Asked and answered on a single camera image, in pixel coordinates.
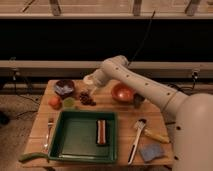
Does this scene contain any orange apple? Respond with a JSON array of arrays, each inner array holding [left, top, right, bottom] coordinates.
[[48, 96, 61, 110]]

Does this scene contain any wooden table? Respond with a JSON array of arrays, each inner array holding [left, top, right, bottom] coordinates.
[[22, 80, 170, 168]]

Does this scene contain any orange bowl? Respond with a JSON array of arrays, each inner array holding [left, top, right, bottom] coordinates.
[[111, 83, 134, 102]]

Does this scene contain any green plastic tray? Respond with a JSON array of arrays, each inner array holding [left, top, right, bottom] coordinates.
[[48, 110, 118, 163]]

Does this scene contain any bunch of dark grapes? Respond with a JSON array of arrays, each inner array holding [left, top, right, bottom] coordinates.
[[79, 92, 96, 106]]

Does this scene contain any green chili pepper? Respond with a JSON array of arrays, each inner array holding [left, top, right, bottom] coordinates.
[[18, 152, 49, 163]]

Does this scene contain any silver fork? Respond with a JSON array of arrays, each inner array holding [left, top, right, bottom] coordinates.
[[43, 118, 54, 150]]

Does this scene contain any dark bowl with blue cloth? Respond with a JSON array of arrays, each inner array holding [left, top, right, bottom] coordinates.
[[53, 79, 75, 98]]

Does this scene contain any small green plastic cup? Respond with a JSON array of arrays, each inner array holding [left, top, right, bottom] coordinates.
[[63, 97, 75, 108]]

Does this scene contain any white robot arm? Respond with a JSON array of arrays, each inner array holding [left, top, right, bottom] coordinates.
[[92, 55, 213, 171]]

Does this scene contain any blue sponge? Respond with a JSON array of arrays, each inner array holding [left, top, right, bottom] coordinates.
[[140, 143, 164, 162]]

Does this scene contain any dark metal cup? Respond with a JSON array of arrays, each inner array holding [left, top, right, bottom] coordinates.
[[133, 94, 145, 109]]

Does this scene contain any black cable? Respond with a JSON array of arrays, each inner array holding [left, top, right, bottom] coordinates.
[[128, 9, 157, 66]]

